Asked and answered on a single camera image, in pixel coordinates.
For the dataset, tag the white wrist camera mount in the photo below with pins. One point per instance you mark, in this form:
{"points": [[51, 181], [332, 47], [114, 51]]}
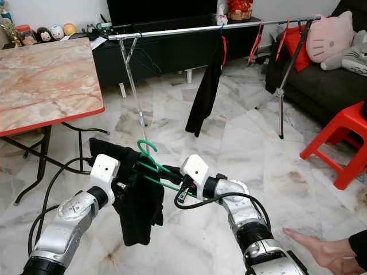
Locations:
{"points": [[106, 171], [195, 168]]}

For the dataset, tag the grey open-eyed plush toy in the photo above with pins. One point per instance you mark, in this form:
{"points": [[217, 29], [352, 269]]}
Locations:
{"points": [[347, 57]]}

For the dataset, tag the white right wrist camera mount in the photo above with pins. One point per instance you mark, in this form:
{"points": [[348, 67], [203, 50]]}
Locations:
{"points": [[195, 168]]}

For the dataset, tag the marble pattern folding table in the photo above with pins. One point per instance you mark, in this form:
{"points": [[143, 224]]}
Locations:
{"points": [[46, 83]]}

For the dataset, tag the red gold figurine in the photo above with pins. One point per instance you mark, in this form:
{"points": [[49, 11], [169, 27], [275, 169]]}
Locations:
{"points": [[239, 10]]}

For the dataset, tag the black round plush toy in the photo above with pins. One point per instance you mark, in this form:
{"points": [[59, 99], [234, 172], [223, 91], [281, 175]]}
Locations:
{"points": [[43, 34]]}

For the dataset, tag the gold blue trophy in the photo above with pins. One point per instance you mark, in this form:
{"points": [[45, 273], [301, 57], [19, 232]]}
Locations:
{"points": [[7, 31]]}

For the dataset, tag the red plastic stool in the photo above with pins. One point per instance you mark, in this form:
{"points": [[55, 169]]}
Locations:
{"points": [[347, 120]]}

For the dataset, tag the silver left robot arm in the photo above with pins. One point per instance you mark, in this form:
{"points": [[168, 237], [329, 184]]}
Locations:
{"points": [[63, 229]]}

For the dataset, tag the red pillow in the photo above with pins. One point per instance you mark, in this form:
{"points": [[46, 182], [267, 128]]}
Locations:
{"points": [[297, 48]]}

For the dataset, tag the person's bare hand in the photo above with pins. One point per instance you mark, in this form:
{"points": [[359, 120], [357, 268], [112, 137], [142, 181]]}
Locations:
{"points": [[332, 256]]}

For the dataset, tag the white paper sheet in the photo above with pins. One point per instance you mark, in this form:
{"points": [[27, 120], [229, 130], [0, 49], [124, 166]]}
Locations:
{"points": [[99, 42]]}

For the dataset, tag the orange round plush toy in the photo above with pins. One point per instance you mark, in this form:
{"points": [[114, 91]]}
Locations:
{"points": [[69, 29]]}

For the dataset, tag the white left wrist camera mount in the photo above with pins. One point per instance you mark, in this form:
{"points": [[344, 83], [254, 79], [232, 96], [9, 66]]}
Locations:
{"points": [[106, 171]]}

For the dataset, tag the black television cabinet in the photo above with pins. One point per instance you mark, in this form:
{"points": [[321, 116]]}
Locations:
{"points": [[172, 54]]}

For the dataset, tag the blue clothes hanger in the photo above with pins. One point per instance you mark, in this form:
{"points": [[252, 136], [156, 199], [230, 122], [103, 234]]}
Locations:
{"points": [[222, 27]]}

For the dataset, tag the person's forearm black sleeve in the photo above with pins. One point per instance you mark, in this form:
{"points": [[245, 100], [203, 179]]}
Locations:
{"points": [[360, 249]]}

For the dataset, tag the white round plush toy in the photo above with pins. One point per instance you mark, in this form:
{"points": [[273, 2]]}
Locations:
{"points": [[56, 31]]}

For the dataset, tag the green clothes hanger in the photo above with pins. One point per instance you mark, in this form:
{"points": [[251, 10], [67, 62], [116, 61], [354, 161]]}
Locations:
{"points": [[145, 141]]}

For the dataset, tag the red lid jar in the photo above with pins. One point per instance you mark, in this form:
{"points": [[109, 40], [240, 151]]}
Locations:
{"points": [[24, 35]]}

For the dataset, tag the black flat television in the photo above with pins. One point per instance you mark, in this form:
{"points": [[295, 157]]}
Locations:
{"points": [[160, 11]]}

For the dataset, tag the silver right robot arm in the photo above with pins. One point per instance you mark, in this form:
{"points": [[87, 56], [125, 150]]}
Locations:
{"points": [[249, 223]]}

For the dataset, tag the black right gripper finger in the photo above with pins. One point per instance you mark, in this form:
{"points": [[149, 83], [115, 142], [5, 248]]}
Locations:
{"points": [[169, 171], [172, 178]]}

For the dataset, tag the black garment with red trim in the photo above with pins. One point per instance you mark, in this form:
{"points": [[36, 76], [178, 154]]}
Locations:
{"points": [[206, 94]]}

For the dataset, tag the pink cat face pillow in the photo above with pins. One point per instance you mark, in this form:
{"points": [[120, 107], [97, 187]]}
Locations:
{"points": [[330, 37]]}

